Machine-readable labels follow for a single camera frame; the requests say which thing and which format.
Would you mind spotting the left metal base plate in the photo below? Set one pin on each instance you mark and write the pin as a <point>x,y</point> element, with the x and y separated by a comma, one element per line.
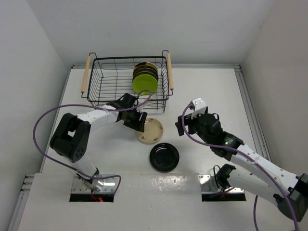
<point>82,186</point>

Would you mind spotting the lime green plate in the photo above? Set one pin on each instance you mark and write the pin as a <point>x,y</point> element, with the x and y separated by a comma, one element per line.
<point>144,82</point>

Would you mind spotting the black wire dish rack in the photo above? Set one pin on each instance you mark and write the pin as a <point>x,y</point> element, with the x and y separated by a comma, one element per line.
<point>111,77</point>

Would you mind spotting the wooden rack handle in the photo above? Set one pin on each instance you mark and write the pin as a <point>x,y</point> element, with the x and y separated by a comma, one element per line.
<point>86,73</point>
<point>170,73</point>

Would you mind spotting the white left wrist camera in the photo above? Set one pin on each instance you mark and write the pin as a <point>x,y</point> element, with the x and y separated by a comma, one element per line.
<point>140,108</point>

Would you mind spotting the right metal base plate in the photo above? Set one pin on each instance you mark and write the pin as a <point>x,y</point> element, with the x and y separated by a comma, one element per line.
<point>208,186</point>

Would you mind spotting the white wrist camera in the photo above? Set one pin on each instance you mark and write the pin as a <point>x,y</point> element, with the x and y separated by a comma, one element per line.
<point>140,108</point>
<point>198,107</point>

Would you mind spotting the blue floral celadon plate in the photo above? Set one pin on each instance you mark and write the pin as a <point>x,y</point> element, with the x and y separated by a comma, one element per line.
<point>154,74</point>

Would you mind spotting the black glossy plate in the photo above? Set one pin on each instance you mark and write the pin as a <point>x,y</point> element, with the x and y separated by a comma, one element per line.
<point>164,157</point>

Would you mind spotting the beige plate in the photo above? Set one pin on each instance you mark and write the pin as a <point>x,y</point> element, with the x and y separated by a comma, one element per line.
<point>153,131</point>

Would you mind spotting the brown yellow patterned plate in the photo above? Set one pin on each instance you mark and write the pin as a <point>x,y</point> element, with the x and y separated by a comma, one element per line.
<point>145,68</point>
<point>146,64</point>

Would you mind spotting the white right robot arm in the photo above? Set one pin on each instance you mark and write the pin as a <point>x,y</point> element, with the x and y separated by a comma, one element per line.
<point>246,169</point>

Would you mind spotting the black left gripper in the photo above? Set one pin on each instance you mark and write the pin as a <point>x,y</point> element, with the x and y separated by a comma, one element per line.
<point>137,124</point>

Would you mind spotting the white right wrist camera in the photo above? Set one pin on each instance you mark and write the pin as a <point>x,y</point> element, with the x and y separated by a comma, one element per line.
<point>198,107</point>

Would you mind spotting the metal base plate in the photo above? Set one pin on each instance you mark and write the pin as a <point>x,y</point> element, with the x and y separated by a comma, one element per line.
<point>82,186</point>
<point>208,186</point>

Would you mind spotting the right wooden rack handle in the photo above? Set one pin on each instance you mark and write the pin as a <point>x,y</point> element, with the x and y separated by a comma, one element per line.
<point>170,73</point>

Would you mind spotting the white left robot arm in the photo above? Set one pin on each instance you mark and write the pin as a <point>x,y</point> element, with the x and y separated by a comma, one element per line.
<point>70,139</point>

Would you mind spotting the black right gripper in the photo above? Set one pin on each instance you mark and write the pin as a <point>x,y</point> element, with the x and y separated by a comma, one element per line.
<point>188,121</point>

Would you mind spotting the left wooden rack handle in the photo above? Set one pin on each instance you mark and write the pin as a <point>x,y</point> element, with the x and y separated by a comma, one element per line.
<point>86,73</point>

